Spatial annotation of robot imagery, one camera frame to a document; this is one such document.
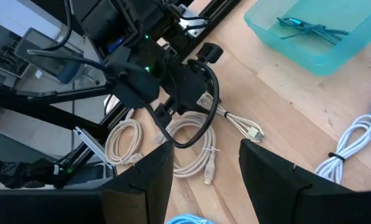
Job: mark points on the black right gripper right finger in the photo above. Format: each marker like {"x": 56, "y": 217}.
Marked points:
{"x": 297, "y": 199}

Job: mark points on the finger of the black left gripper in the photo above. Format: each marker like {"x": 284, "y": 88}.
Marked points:
{"x": 166, "y": 116}

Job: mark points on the grey office chair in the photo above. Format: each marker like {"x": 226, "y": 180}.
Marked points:
{"x": 48, "y": 56}

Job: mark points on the black metal table frame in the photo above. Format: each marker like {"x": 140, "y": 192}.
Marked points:
{"x": 48, "y": 115}

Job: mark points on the silver aluminium profile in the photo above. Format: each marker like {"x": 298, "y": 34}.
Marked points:
{"x": 93, "y": 147}

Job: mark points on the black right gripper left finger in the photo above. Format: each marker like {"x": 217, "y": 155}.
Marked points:
{"x": 126, "y": 202}

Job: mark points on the teal translucent plastic bin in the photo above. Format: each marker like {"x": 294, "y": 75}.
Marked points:
{"x": 328, "y": 59}

